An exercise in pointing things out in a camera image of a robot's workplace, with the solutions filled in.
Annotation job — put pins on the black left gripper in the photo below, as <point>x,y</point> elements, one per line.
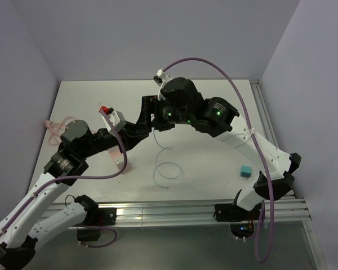
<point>132,137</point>

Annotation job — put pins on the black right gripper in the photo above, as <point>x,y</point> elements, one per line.
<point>151,104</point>

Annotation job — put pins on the blue charger plug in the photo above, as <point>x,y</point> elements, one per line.
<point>245,171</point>

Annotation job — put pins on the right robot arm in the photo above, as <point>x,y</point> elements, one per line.
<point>179,102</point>

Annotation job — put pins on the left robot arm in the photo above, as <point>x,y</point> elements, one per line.
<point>22,234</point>

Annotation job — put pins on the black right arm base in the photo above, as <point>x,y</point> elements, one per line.
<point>230,212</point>

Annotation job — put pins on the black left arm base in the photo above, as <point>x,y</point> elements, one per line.
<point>94,225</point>

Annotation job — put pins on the pink power strip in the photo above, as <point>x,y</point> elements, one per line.
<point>127,169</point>

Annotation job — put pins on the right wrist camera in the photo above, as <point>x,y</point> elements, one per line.
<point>161,79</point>

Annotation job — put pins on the aluminium table rail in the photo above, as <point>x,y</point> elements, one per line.
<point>200,212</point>

